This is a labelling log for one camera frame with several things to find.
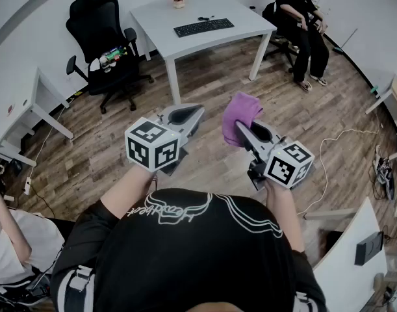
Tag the white curved table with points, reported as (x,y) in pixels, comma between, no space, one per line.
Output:
(347,278)

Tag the white power strip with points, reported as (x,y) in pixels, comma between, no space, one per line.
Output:
(28,186)

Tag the green plastic bottle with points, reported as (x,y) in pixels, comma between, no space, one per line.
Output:
(115,53)

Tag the black printed T-shirt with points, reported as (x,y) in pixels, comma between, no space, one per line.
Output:
(185,255)

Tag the white square table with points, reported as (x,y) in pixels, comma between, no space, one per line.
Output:
(198,8)

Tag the person's left forearm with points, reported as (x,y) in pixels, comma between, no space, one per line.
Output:
(126,193)

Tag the green-headed mop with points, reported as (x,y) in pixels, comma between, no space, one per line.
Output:
(344,41)

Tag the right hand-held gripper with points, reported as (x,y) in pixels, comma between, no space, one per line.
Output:
(289,166)

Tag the black box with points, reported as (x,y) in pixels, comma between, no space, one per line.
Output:
(367,249)

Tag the black mesh office chair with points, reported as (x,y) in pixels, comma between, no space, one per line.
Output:
(94,28)

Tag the clear plastic drink cup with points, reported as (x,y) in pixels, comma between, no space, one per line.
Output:
(107,63)

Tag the person's right forearm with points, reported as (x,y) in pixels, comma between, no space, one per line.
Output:
(286,213)

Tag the white desk with wooden side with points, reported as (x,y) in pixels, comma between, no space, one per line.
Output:
(391,93)

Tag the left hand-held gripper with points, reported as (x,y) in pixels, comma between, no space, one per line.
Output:
(152,145)

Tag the black keyboard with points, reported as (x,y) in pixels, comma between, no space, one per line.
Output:
(203,27)

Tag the purple cloth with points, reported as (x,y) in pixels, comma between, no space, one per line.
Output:
(240,115)

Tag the small teal object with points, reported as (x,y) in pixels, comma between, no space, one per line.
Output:
(375,90)

